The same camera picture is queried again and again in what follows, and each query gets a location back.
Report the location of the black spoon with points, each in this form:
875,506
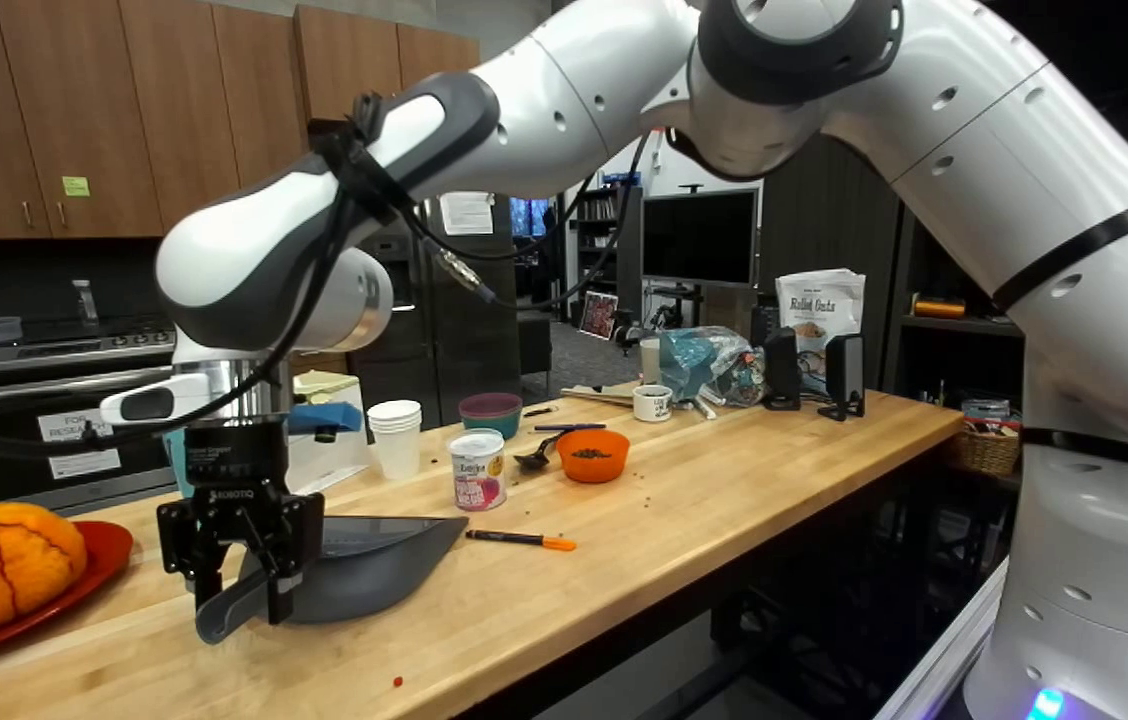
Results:
539,458

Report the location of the white plastic cup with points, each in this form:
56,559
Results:
396,437

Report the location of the red plate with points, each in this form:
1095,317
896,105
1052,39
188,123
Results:
108,553

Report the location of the orange tipped pen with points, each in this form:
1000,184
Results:
521,537

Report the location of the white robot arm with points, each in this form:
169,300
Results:
851,116

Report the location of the wooden wall cabinets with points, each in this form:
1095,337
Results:
126,114

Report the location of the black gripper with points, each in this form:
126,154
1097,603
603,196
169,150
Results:
230,488

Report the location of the translucent storage container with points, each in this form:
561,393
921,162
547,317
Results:
327,430

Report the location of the purple teal bowl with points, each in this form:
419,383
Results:
495,409

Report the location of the teal plastic bag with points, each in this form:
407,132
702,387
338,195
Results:
709,365

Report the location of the black speaker rear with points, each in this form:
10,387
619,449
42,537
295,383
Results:
780,377

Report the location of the white printed mug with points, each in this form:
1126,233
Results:
479,471

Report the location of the orange bowl with grains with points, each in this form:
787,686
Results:
595,452

